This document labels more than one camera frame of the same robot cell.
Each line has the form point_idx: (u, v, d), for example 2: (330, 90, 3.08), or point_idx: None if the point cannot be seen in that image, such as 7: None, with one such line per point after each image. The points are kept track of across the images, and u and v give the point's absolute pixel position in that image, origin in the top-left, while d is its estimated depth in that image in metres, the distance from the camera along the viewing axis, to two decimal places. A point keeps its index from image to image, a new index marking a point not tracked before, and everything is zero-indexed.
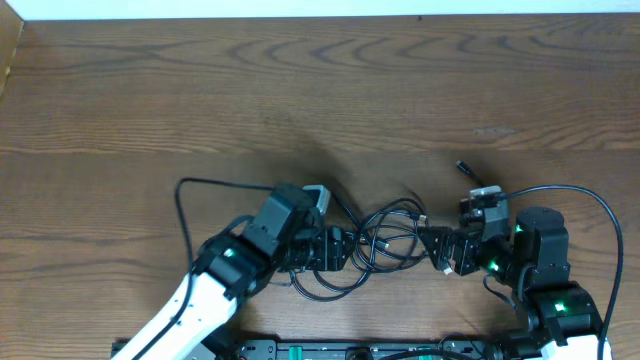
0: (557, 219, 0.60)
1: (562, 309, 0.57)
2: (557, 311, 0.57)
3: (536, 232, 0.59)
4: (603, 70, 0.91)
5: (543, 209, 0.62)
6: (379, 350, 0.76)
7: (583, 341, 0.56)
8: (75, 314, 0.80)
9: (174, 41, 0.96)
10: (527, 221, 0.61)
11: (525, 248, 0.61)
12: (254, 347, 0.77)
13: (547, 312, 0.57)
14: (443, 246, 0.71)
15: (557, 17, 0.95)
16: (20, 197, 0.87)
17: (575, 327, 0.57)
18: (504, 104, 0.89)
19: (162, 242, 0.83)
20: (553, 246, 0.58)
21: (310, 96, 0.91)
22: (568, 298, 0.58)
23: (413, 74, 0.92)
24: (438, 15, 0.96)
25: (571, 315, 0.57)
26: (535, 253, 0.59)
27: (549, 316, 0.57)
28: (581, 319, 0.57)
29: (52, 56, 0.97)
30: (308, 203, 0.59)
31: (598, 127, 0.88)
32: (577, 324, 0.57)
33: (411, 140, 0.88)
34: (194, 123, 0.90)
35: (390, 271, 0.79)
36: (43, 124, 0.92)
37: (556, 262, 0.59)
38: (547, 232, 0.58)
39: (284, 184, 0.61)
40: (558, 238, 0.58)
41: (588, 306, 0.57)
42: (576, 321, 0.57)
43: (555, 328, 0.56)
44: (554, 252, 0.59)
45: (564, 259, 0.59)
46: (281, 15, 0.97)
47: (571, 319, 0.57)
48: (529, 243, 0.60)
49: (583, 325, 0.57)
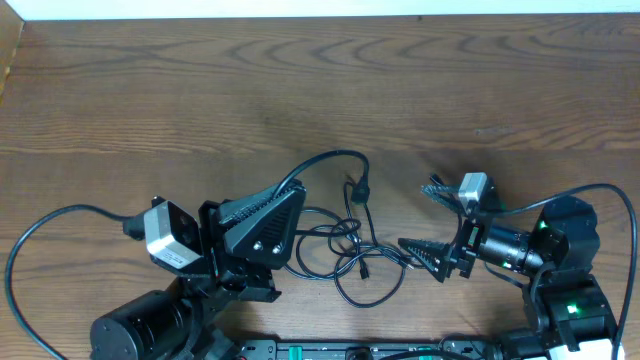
0: (588, 218, 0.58)
1: (575, 312, 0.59)
2: (570, 314, 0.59)
3: (564, 234, 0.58)
4: (602, 70, 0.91)
5: (577, 204, 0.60)
6: (379, 350, 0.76)
7: (596, 344, 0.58)
8: (75, 314, 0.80)
9: (174, 40, 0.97)
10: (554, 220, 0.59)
11: (548, 246, 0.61)
12: (254, 347, 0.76)
13: (559, 315, 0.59)
14: (448, 268, 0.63)
15: (555, 17, 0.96)
16: (19, 196, 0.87)
17: (586, 330, 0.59)
18: (504, 103, 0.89)
19: None
20: (580, 251, 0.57)
21: (310, 95, 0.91)
22: (581, 300, 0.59)
23: (413, 74, 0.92)
24: (437, 15, 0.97)
25: (584, 318, 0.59)
26: (560, 255, 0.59)
27: (561, 319, 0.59)
28: (594, 320, 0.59)
29: (52, 55, 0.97)
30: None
31: (598, 127, 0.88)
32: (589, 327, 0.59)
33: (411, 140, 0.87)
34: (194, 122, 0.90)
35: (365, 276, 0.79)
36: (43, 124, 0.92)
37: (578, 266, 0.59)
38: (578, 237, 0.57)
39: (101, 318, 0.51)
40: (588, 243, 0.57)
41: (602, 308, 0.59)
42: (587, 324, 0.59)
43: (567, 332, 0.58)
44: (579, 257, 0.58)
45: (587, 263, 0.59)
46: (281, 15, 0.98)
47: (583, 321, 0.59)
48: (556, 244, 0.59)
49: (595, 327, 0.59)
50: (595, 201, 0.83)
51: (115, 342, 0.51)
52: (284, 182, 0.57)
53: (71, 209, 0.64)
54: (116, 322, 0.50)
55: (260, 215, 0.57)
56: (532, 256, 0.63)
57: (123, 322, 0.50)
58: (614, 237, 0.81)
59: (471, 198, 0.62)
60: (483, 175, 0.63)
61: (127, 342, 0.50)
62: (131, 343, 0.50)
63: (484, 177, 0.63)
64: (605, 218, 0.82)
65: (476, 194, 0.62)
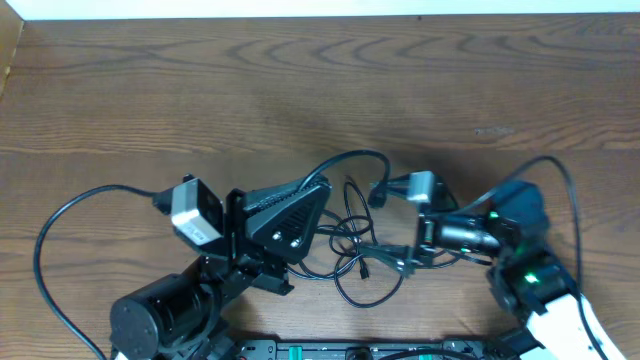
0: (534, 199, 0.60)
1: (534, 281, 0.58)
2: (530, 284, 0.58)
3: (516, 223, 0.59)
4: (602, 70, 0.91)
5: (522, 190, 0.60)
6: (378, 350, 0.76)
7: (559, 304, 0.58)
8: (75, 314, 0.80)
9: (174, 41, 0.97)
10: (507, 210, 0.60)
11: (500, 232, 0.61)
12: (254, 347, 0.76)
13: (520, 288, 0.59)
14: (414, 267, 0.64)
15: (556, 17, 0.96)
16: (19, 197, 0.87)
17: (549, 294, 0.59)
18: (504, 103, 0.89)
19: (163, 243, 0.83)
20: (533, 235, 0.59)
21: (310, 95, 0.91)
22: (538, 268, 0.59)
23: (413, 74, 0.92)
24: (437, 15, 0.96)
25: (544, 284, 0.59)
26: (516, 240, 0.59)
27: (523, 292, 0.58)
28: (554, 284, 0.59)
29: (52, 55, 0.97)
30: (143, 340, 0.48)
31: (599, 127, 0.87)
32: (551, 291, 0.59)
33: (411, 140, 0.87)
34: (194, 122, 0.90)
35: (365, 276, 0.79)
36: (43, 124, 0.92)
37: (532, 246, 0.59)
38: (529, 224, 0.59)
39: (121, 300, 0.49)
40: (539, 226, 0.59)
41: (557, 270, 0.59)
42: (549, 289, 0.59)
43: (532, 301, 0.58)
44: (533, 238, 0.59)
45: (541, 240, 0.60)
46: (281, 15, 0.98)
47: (544, 288, 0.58)
48: (508, 230, 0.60)
49: (557, 290, 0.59)
50: (594, 201, 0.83)
51: (134, 324, 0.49)
52: (311, 176, 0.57)
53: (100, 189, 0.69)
54: (135, 303, 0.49)
55: (283, 205, 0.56)
56: (488, 237, 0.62)
57: (143, 303, 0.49)
58: (614, 237, 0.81)
59: (421, 200, 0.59)
60: (428, 174, 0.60)
61: (147, 322, 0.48)
62: (152, 324, 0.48)
63: (430, 175, 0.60)
64: (605, 218, 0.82)
65: (426, 197, 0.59)
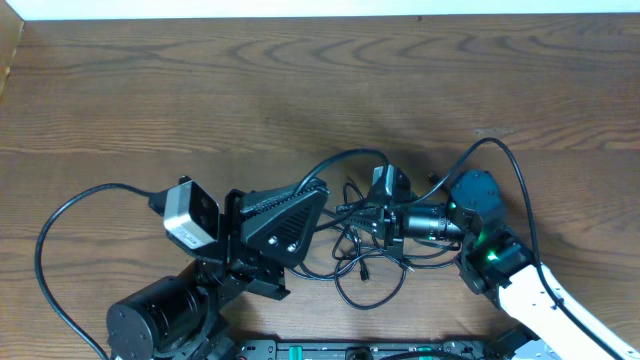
0: (490, 187, 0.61)
1: (495, 258, 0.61)
2: (491, 261, 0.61)
3: (469, 211, 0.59)
4: (602, 70, 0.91)
5: (474, 178, 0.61)
6: (378, 350, 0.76)
7: (520, 275, 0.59)
8: (76, 314, 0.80)
9: (174, 40, 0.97)
10: (462, 200, 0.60)
11: (458, 219, 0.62)
12: (254, 347, 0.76)
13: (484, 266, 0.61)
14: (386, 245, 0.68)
15: (555, 17, 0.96)
16: (20, 196, 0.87)
17: (513, 269, 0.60)
18: (504, 103, 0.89)
19: (163, 243, 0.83)
20: (489, 221, 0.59)
21: (310, 95, 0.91)
22: (500, 245, 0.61)
23: (413, 74, 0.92)
24: (437, 15, 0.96)
25: (505, 258, 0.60)
26: (477, 225, 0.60)
27: (486, 270, 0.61)
28: (515, 256, 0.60)
29: (52, 55, 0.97)
30: (139, 344, 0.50)
31: (598, 127, 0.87)
32: (514, 265, 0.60)
33: (411, 140, 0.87)
34: (194, 122, 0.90)
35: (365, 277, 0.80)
36: (43, 124, 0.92)
37: (492, 228, 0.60)
38: (483, 211, 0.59)
39: (115, 305, 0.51)
40: (492, 211, 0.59)
41: (514, 244, 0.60)
42: (513, 263, 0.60)
43: (496, 277, 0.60)
44: (491, 222, 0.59)
45: (500, 221, 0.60)
46: (281, 15, 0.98)
47: (506, 262, 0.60)
48: (467, 218, 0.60)
49: (519, 263, 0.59)
50: (594, 201, 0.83)
51: (129, 327, 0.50)
52: (307, 180, 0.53)
53: (102, 187, 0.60)
54: (129, 308, 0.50)
55: (278, 210, 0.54)
56: (450, 225, 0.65)
57: (138, 308, 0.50)
58: (614, 237, 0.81)
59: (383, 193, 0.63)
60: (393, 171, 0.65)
61: (142, 327, 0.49)
62: (146, 329, 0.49)
63: (392, 171, 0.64)
64: (605, 218, 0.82)
65: (389, 191, 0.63)
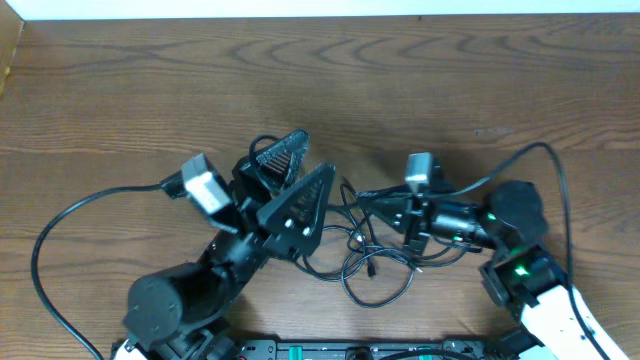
0: (533, 203, 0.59)
1: (524, 274, 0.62)
2: (520, 276, 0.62)
3: (511, 225, 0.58)
4: (601, 70, 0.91)
5: (521, 190, 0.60)
6: (379, 350, 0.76)
7: (549, 296, 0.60)
8: (76, 314, 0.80)
9: (174, 41, 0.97)
10: (506, 211, 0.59)
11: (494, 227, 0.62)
12: (254, 347, 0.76)
13: (511, 281, 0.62)
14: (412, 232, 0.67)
15: (555, 17, 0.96)
16: (20, 196, 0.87)
17: (541, 287, 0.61)
18: (504, 103, 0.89)
19: (163, 243, 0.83)
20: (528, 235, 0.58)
21: (310, 95, 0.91)
22: (529, 259, 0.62)
23: (413, 74, 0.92)
24: (437, 15, 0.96)
25: (535, 276, 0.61)
26: (514, 239, 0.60)
27: (514, 284, 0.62)
28: (545, 276, 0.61)
29: (51, 55, 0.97)
30: (164, 317, 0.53)
31: (598, 127, 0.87)
32: (542, 283, 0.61)
33: (411, 140, 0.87)
34: (193, 122, 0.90)
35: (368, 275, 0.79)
36: (43, 124, 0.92)
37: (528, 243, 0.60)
38: (524, 224, 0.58)
39: (144, 279, 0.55)
40: (531, 225, 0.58)
41: (547, 264, 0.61)
42: (541, 281, 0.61)
43: (523, 294, 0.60)
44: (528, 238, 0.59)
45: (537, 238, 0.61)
46: (281, 15, 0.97)
47: (535, 280, 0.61)
48: (504, 229, 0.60)
49: (548, 282, 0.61)
50: (594, 201, 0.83)
51: (156, 300, 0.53)
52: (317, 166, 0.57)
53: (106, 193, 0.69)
54: (161, 281, 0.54)
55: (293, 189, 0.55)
56: (480, 229, 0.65)
57: (168, 281, 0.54)
58: (614, 237, 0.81)
59: (420, 181, 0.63)
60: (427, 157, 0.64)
61: (171, 298, 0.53)
62: (174, 300, 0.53)
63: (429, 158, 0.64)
64: (604, 218, 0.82)
65: (426, 177, 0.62)
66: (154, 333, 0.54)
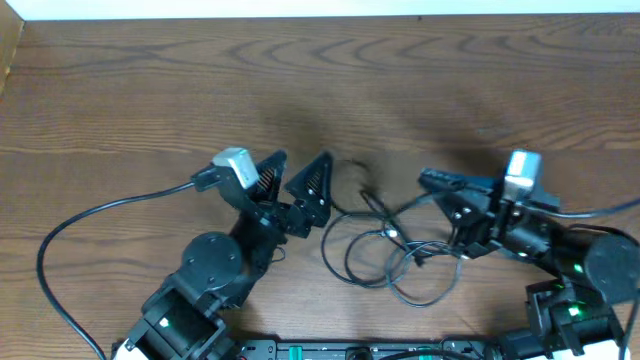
0: (633, 270, 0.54)
1: (576, 314, 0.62)
2: (571, 316, 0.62)
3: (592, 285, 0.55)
4: (602, 71, 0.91)
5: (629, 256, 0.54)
6: (378, 350, 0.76)
7: (598, 345, 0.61)
8: (76, 313, 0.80)
9: (174, 41, 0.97)
10: (598, 273, 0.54)
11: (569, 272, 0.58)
12: (254, 347, 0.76)
13: (561, 319, 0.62)
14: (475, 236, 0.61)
15: (555, 17, 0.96)
16: (20, 197, 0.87)
17: (589, 331, 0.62)
18: (504, 103, 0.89)
19: (163, 243, 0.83)
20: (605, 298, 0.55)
21: (310, 95, 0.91)
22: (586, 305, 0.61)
23: (413, 74, 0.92)
24: (437, 15, 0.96)
25: (586, 319, 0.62)
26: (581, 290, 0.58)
27: (563, 323, 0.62)
28: (596, 322, 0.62)
29: (52, 55, 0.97)
30: (223, 266, 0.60)
31: (598, 127, 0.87)
32: (591, 326, 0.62)
33: (411, 141, 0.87)
34: (193, 122, 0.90)
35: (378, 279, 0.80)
36: (44, 124, 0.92)
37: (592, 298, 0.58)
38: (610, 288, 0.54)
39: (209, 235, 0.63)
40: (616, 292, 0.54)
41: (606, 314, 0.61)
42: (589, 325, 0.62)
43: (570, 333, 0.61)
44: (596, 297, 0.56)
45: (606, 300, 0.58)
46: (281, 15, 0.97)
47: (584, 323, 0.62)
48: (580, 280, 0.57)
49: (597, 328, 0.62)
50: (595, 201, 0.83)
51: (219, 252, 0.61)
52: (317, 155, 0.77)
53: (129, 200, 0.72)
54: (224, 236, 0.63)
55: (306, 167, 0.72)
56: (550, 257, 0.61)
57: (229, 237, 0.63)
58: None
59: (525, 186, 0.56)
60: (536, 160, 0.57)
61: (232, 250, 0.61)
62: (235, 252, 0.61)
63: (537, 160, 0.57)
64: None
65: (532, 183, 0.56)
66: (207, 283, 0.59)
